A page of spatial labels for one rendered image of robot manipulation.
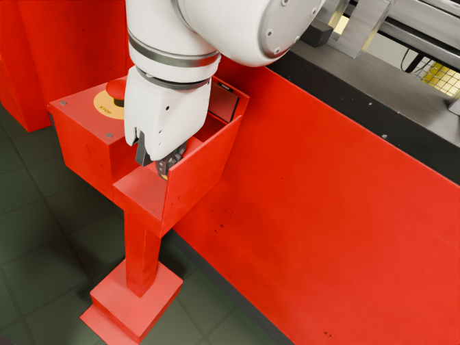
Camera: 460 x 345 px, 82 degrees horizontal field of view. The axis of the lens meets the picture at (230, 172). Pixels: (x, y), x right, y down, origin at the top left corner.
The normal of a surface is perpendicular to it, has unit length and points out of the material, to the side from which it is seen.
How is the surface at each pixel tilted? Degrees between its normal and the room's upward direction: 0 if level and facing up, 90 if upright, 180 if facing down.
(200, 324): 0
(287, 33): 93
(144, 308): 0
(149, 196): 0
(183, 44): 94
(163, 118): 89
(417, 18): 90
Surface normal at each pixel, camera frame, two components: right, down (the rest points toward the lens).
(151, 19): -0.36, 0.68
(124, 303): 0.26, -0.66
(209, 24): -0.72, 0.63
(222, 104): -0.51, 0.52
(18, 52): 0.75, 0.60
